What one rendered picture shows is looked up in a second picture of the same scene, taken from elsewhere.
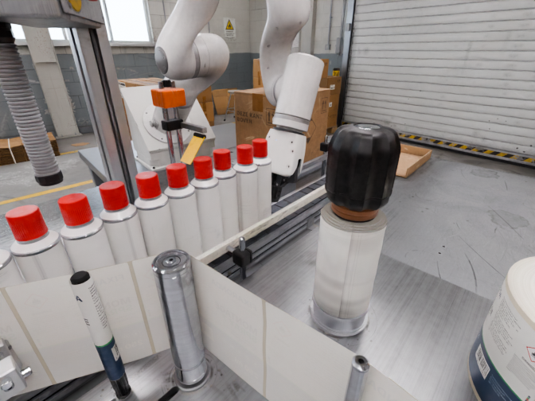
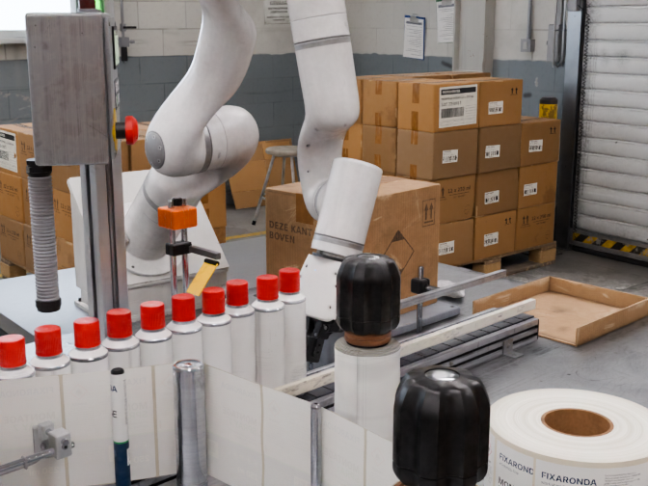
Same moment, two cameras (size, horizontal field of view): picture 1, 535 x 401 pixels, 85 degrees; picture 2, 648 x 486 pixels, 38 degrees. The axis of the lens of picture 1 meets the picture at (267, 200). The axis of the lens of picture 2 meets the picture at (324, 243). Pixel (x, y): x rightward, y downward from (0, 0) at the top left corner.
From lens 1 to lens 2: 0.85 m
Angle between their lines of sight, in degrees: 14
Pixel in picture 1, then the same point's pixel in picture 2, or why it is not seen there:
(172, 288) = (188, 386)
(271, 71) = (312, 175)
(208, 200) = (217, 341)
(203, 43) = (219, 123)
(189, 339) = (196, 446)
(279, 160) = (318, 298)
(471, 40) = not seen: outside the picture
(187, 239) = not seen: hidden behind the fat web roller
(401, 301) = not seen: hidden behind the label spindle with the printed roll
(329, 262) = (341, 394)
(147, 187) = (153, 316)
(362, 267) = (372, 396)
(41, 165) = (47, 290)
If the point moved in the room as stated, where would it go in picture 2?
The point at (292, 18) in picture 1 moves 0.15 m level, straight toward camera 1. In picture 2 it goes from (334, 121) to (319, 132)
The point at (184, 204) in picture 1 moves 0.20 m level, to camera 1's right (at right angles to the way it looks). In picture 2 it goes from (189, 342) to (331, 345)
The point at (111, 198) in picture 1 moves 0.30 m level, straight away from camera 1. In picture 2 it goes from (119, 324) to (70, 272)
